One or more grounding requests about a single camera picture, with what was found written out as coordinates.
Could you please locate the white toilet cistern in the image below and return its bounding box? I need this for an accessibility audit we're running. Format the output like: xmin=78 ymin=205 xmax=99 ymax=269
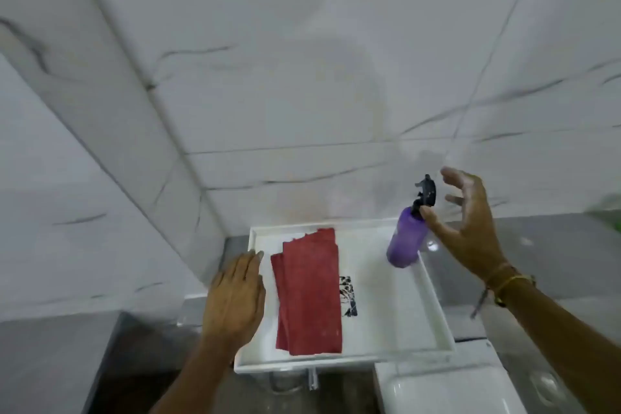
xmin=374 ymin=337 xmax=530 ymax=414

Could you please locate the white rectangular tray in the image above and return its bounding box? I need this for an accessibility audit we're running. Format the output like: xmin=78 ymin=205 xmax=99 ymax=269
xmin=233 ymin=217 xmax=457 ymax=375

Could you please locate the person's left hand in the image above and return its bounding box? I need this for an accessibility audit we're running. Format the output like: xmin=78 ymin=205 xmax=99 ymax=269
xmin=201 ymin=250 xmax=267 ymax=350

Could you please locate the gold bangle bracelet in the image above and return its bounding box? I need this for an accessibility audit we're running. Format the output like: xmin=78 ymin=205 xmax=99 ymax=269
xmin=493 ymin=273 xmax=537 ymax=308

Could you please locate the brown thread wristband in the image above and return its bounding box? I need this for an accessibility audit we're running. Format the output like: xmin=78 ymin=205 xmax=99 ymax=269
xmin=470 ymin=262 xmax=518 ymax=320

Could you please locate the person's right forearm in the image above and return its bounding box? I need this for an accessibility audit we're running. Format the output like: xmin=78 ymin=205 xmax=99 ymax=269
xmin=495 ymin=277 xmax=621 ymax=414

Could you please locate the purple spray bottle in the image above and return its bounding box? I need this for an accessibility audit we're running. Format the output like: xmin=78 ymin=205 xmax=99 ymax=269
xmin=386 ymin=174 xmax=438 ymax=269

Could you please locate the chrome pipe fitting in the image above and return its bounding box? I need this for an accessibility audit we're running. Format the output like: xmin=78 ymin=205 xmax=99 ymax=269
xmin=266 ymin=367 xmax=322 ymax=394

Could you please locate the green object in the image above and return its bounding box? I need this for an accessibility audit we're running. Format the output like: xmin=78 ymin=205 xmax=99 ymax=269
xmin=588 ymin=194 xmax=621 ymax=233

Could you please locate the black printed sticker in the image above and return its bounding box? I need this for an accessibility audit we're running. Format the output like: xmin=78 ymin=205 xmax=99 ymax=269
xmin=338 ymin=275 xmax=359 ymax=318

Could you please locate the person's right hand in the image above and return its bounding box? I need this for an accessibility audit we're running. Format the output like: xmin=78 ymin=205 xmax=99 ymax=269
xmin=419 ymin=167 xmax=509 ymax=282

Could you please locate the person's left forearm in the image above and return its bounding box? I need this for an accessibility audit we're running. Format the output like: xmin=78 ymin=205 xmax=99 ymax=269
xmin=148 ymin=335 xmax=243 ymax=414

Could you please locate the red folded cloth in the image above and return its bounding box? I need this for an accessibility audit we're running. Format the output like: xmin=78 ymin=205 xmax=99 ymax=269
xmin=270 ymin=228 xmax=343 ymax=357

